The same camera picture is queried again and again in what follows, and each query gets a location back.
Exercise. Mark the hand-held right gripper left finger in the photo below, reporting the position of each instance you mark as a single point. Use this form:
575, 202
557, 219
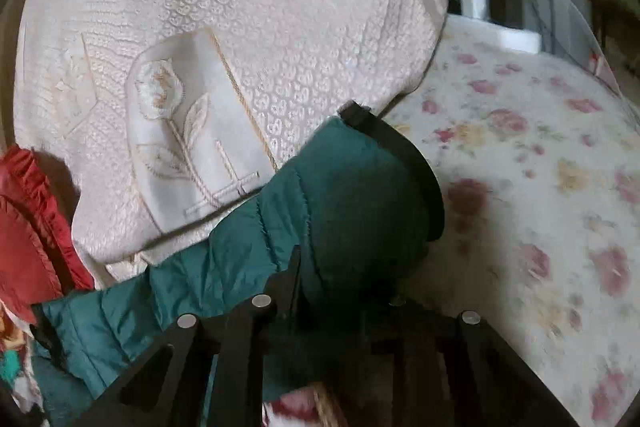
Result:
286, 281

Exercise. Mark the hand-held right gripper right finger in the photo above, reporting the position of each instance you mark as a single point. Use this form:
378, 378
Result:
400, 332

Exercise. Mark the teal puffer jacket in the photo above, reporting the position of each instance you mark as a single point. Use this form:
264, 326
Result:
350, 187

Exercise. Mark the floral fleece blanket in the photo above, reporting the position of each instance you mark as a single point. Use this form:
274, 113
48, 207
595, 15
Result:
525, 182

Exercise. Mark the cream embroidered bedspread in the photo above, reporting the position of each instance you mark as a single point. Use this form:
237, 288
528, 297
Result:
200, 32

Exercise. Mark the red ruffled pillow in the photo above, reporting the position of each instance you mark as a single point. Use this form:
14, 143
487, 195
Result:
25, 232

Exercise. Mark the red floral printed quilt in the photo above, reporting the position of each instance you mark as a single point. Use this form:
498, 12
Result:
15, 357

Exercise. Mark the white power strip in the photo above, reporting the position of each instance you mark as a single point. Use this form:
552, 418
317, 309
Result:
517, 39

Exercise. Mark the white charger plug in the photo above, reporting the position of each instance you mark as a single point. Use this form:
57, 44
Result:
472, 4

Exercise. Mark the clear curved plastic panel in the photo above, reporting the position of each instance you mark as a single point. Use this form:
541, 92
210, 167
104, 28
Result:
575, 37

